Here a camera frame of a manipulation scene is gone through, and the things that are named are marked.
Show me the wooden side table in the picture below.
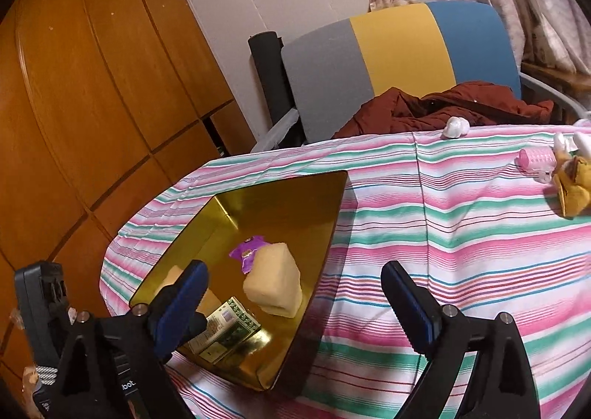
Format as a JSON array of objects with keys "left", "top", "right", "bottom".
[{"left": 521, "top": 60, "right": 591, "bottom": 99}]

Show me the thick yellow sponge block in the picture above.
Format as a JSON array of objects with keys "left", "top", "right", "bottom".
[{"left": 243, "top": 241, "right": 304, "bottom": 319}]

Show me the large white plastic bag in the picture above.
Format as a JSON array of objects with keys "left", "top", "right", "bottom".
[{"left": 553, "top": 130, "right": 591, "bottom": 154}]

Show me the red-brown jacket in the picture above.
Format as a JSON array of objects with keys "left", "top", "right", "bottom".
[{"left": 331, "top": 81, "right": 555, "bottom": 139}]

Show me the green printed carton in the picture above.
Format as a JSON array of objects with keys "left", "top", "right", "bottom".
[{"left": 187, "top": 296, "right": 262, "bottom": 367}]

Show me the black rolled mat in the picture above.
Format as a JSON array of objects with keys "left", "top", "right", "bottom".
[{"left": 248, "top": 31, "right": 305, "bottom": 147}]

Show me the orange wooden wardrobe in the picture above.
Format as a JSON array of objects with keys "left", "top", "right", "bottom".
[{"left": 0, "top": 0, "right": 257, "bottom": 406}]

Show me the grey yellow blue chair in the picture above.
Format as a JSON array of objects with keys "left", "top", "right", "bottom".
[{"left": 281, "top": 1, "right": 591, "bottom": 145}]

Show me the purple snack wrapper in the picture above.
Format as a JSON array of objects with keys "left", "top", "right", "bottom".
[{"left": 228, "top": 237, "right": 269, "bottom": 274}]

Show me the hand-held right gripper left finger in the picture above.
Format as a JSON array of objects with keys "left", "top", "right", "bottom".
[{"left": 48, "top": 260, "right": 209, "bottom": 419}]

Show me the striped pink green tablecloth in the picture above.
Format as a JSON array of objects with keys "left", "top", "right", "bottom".
[{"left": 99, "top": 121, "right": 591, "bottom": 419}]

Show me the yellow plush toy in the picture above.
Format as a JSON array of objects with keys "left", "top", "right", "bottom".
[{"left": 551, "top": 149, "right": 591, "bottom": 219}]

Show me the small white plastic bag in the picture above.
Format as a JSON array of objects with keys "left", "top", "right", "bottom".
[{"left": 441, "top": 116, "right": 471, "bottom": 139}]

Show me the gold metal tray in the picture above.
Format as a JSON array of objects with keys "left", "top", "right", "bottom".
[{"left": 129, "top": 170, "right": 352, "bottom": 394}]

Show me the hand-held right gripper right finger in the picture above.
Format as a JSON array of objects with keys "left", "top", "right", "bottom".
[{"left": 381, "top": 261, "right": 541, "bottom": 419}]

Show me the pink hair roller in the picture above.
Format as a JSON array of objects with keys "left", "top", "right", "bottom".
[{"left": 518, "top": 147, "right": 557, "bottom": 183}]

